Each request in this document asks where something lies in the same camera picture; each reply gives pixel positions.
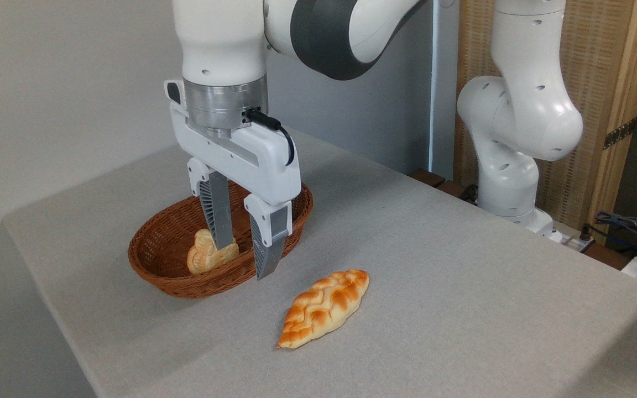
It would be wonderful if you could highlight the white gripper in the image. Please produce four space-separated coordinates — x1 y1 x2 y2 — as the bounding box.
165 79 302 280

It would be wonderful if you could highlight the braided golden bread loaf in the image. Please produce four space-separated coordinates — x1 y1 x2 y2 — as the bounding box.
277 269 370 349

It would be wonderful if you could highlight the small pale bread roll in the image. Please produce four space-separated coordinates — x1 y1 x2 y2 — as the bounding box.
187 229 239 275

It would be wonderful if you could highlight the brown wicker basket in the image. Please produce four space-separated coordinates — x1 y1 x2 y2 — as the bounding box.
128 180 314 299

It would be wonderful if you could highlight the brown wooden board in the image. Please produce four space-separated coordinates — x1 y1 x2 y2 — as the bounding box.
409 169 477 204

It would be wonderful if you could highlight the metal screen hinge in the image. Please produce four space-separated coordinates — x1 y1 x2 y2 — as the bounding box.
603 117 637 150

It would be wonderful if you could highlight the wooden woven screen panel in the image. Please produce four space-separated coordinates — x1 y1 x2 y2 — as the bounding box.
454 0 637 244

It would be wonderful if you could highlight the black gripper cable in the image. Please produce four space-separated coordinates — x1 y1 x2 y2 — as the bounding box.
246 108 296 166

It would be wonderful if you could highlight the white vertical post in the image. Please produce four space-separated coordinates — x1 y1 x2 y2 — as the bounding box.
429 0 460 180

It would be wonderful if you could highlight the blue-grey cable bundle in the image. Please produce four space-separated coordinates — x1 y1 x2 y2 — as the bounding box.
589 210 637 260

